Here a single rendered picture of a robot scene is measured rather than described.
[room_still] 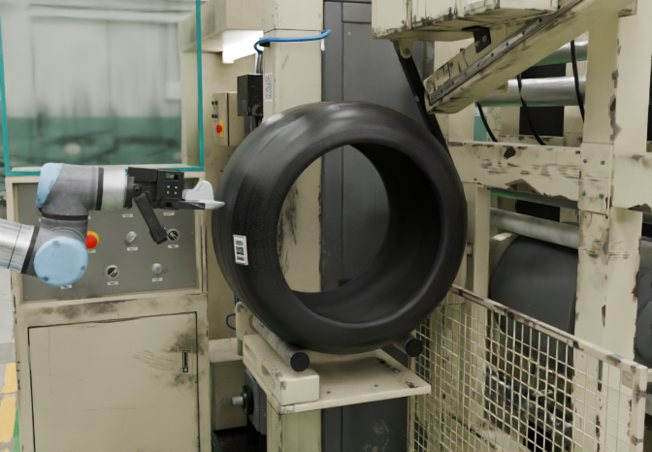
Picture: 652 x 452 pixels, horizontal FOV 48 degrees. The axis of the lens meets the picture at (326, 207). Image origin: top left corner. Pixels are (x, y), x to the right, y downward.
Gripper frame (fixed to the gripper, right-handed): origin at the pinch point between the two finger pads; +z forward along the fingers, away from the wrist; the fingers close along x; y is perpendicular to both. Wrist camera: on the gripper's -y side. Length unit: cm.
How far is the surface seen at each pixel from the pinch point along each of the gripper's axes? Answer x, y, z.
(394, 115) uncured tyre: -9.4, 23.8, 35.1
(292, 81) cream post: 27.2, 31.1, 22.2
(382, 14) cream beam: 18, 50, 42
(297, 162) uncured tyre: -12.1, 11.7, 13.0
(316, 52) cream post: 27, 39, 28
